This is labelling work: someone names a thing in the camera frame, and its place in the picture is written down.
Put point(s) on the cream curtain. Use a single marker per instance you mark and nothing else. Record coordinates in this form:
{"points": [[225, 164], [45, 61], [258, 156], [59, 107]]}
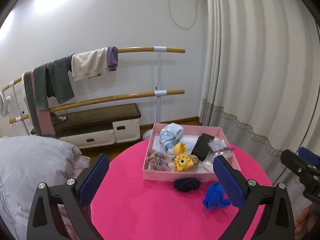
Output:
{"points": [[261, 77]]}

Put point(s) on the dark wood bench cabinet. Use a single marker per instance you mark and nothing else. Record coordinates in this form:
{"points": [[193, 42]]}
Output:
{"points": [[100, 126]]}

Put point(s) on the dark navy knitted item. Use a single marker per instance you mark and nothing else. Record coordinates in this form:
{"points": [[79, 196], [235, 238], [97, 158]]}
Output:
{"points": [[186, 184]]}

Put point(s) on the clear plastic bag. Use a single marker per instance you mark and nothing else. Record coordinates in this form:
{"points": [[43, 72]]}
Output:
{"points": [[217, 147]]}

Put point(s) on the pink round table mat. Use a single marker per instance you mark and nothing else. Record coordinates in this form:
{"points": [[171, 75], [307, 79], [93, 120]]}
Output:
{"points": [[127, 206]]}

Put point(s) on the white fan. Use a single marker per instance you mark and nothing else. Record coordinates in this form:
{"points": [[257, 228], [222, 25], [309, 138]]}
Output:
{"points": [[4, 101]]}

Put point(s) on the white barre post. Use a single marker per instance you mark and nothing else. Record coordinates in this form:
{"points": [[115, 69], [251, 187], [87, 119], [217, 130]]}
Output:
{"points": [[158, 84]]}

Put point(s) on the light blue printed cloth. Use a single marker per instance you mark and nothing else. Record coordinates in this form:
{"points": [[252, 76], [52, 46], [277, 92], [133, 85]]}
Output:
{"points": [[170, 136]]}

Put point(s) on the cream cloth on rail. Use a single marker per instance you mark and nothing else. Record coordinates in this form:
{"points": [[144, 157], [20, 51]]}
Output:
{"points": [[89, 64]]}

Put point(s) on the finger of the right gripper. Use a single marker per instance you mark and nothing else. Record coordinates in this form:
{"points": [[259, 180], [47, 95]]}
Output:
{"points": [[309, 156], [299, 166]]}

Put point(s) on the beige crochet item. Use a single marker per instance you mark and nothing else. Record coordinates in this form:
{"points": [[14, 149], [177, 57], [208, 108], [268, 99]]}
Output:
{"points": [[194, 159]]}

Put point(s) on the pastel scrunchie bundle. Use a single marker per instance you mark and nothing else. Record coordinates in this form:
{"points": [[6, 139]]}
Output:
{"points": [[159, 161]]}

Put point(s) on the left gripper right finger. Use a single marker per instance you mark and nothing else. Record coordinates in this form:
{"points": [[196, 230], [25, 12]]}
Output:
{"points": [[276, 221]]}

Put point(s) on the black pouch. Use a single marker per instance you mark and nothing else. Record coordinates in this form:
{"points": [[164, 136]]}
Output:
{"points": [[201, 148]]}

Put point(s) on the pink and grey towel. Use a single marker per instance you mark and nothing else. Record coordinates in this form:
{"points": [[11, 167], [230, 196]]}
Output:
{"points": [[35, 87]]}

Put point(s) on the pink cardboard box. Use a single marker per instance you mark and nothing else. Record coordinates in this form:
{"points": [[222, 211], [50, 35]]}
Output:
{"points": [[190, 137]]}

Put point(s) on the yellow crochet toy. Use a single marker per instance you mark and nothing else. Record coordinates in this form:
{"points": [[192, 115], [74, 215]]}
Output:
{"points": [[182, 162]]}

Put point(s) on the dark green towel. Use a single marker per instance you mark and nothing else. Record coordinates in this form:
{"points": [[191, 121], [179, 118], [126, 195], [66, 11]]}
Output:
{"points": [[58, 82]]}

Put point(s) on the person's right hand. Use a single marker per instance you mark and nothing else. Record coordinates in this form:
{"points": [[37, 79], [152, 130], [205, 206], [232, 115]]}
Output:
{"points": [[301, 220]]}

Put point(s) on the bright blue knitted item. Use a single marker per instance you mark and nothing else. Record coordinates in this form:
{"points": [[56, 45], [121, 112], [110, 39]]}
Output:
{"points": [[215, 197]]}

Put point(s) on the upper wooden barre rail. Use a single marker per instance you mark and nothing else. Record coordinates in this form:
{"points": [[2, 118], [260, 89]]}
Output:
{"points": [[120, 50]]}

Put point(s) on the lower wooden barre rail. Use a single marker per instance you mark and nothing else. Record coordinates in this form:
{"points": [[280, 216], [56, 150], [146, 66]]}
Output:
{"points": [[111, 99]]}

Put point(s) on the wooden barre rail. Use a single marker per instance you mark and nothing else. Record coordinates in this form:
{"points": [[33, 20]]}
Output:
{"points": [[111, 99], [120, 50]]}

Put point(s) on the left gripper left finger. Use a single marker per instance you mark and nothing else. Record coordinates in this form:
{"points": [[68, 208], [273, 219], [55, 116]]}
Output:
{"points": [[45, 220]]}

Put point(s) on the purple cloth on rail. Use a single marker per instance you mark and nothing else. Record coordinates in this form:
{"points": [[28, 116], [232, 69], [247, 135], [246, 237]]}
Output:
{"points": [[112, 58]]}

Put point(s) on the grey duvet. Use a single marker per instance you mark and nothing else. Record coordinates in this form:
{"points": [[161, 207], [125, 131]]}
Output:
{"points": [[27, 161]]}

